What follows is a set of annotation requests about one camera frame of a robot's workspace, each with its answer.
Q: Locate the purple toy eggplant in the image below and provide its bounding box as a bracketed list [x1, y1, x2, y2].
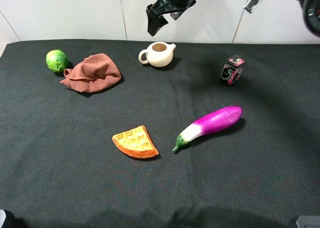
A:
[172, 106, 242, 154]

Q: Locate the cream ceramic teapot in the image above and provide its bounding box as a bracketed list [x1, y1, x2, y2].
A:
[138, 41, 176, 68]

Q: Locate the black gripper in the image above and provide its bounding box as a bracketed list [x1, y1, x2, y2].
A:
[146, 0, 196, 37]

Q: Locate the black tablecloth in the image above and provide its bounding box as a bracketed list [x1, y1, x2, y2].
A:
[0, 40, 320, 228]

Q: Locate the orange toy waffle slice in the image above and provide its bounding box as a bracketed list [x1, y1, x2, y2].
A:
[112, 125, 159, 159]

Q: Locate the green lime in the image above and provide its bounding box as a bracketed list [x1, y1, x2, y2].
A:
[45, 49, 69, 73]

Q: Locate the brown crumpled cloth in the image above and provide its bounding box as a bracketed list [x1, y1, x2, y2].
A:
[60, 53, 122, 93]

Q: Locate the black floral tin box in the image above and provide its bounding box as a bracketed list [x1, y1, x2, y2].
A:
[220, 55, 246, 85]

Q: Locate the clear plastic wrap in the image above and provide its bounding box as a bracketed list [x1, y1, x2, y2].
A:
[244, 0, 260, 14]

